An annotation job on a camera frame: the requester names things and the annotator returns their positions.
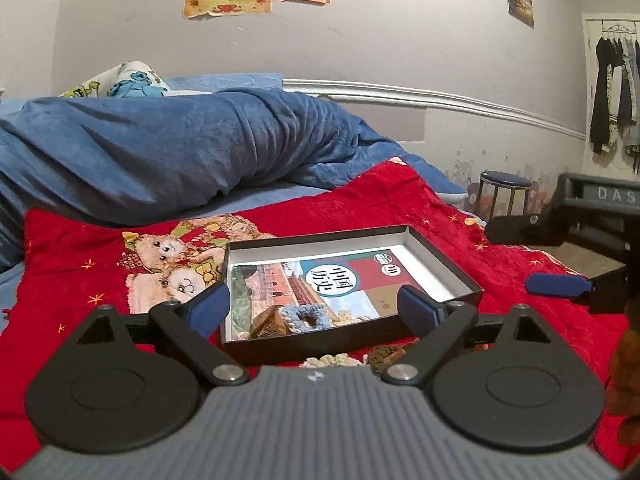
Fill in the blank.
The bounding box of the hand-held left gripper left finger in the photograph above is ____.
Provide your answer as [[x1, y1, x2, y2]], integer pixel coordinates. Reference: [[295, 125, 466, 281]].
[[75, 282, 251, 388]]

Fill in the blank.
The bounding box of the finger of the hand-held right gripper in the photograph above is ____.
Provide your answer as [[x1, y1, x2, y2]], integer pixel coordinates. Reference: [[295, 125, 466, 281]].
[[484, 214, 571, 247], [525, 264, 630, 315]]

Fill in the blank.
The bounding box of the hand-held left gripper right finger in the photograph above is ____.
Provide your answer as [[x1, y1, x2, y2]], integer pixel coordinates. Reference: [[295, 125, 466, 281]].
[[380, 284, 546, 387]]

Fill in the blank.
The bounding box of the brown crochet scrunchie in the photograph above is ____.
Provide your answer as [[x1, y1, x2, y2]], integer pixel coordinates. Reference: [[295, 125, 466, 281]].
[[366, 342, 419, 365]]

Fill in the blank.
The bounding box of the black shallow cardboard box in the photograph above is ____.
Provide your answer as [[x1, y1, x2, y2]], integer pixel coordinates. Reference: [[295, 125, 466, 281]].
[[219, 224, 485, 367]]

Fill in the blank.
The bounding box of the white crochet scrunchie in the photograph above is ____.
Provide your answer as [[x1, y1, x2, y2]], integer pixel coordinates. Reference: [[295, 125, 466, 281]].
[[300, 353, 364, 367]]

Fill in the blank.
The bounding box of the round blue topped stool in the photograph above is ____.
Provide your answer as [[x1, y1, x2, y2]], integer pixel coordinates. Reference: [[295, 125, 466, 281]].
[[472, 171, 534, 221]]

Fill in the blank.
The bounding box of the brown triangular snack packet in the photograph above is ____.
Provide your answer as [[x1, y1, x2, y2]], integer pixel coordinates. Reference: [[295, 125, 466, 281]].
[[249, 306, 292, 339]]

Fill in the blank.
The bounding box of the colourful history textbook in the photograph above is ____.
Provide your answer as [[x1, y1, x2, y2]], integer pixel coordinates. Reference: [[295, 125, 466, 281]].
[[227, 247, 432, 337]]

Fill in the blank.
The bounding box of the light blue crochet scrunchie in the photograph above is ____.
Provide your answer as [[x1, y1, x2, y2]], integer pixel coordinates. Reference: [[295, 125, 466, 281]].
[[279, 304, 332, 334]]

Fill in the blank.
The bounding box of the hanging black jacket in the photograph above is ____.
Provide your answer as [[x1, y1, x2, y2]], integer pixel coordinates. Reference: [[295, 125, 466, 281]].
[[589, 36, 622, 156]]

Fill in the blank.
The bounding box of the red bear printed blanket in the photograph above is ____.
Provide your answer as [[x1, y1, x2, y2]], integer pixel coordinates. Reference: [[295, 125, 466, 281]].
[[0, 157, 640, 467]]

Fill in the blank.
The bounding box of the blue plush blanket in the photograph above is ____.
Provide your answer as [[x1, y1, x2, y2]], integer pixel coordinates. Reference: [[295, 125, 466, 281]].
[[0, 87, 468, 272]]

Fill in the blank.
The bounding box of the blue pillow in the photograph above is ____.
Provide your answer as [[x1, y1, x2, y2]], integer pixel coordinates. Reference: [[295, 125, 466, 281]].
[[164, 72, 284, 97]]

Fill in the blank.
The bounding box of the cartoon printed pillow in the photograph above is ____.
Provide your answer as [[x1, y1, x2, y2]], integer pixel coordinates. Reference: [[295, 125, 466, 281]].
[[59, 61, 172, 99]]

